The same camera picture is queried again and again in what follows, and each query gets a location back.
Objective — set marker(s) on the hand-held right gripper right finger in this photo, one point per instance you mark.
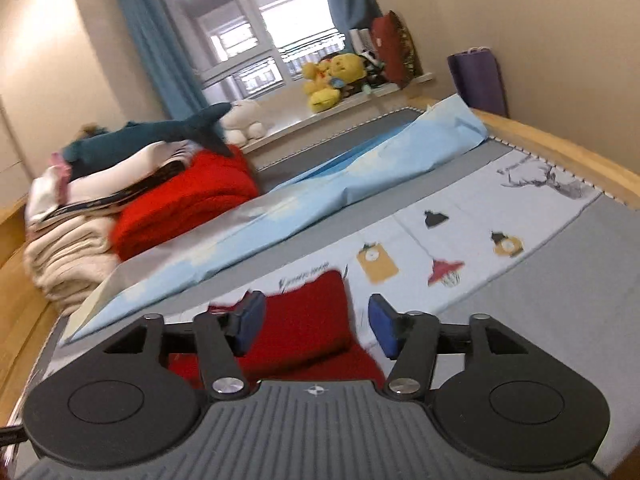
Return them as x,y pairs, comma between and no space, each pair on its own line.
384,327

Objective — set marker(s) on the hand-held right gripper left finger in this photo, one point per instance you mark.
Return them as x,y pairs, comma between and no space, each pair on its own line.
250,322

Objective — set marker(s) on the dark red knit sweater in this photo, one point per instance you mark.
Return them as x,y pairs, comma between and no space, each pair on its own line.
310,320

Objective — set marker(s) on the red folded blanket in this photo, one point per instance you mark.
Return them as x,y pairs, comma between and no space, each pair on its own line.
190,200

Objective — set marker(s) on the deer print bed sheet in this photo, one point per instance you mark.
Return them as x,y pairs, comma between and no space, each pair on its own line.
475,220

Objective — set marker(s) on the light blue sheet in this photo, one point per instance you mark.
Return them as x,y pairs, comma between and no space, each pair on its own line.
350,180

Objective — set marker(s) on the cream folded blanket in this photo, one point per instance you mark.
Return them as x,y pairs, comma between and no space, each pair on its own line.
70,260

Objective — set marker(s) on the dark patterned folded cloth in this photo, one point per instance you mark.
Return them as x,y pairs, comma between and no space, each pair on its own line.
100,201

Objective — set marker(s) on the white folded blanket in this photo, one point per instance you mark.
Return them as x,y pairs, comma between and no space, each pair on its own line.
130,170

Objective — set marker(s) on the white plush toy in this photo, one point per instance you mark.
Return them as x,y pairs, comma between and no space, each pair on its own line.
245,120

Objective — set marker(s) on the white windowsill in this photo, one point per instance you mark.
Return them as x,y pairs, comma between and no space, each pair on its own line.
290,115

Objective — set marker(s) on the blue shark plush toy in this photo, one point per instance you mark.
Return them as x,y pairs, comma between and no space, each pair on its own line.
145,135

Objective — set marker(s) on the pink cloth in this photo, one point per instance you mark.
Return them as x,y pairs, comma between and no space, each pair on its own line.
60,175

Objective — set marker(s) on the blond plush toy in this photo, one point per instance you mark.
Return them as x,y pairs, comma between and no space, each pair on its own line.
92,130

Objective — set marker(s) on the yellow plush toy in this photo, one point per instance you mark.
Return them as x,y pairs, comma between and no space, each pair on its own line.
340,72

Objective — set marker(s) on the purple bag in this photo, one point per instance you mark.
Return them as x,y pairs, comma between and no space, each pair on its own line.
477,82

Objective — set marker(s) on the red cushion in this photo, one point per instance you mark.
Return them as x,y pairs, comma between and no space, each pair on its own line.
392,50

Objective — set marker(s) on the white object on windowsill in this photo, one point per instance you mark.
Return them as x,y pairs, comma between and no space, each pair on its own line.
362,40

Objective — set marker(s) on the white wardrobe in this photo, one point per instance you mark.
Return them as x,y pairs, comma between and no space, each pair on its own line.
10,160

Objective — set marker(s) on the window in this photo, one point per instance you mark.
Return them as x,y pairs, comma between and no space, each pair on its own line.
240,25

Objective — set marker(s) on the wooden bed frame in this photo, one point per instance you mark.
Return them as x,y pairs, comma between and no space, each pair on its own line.
550,145

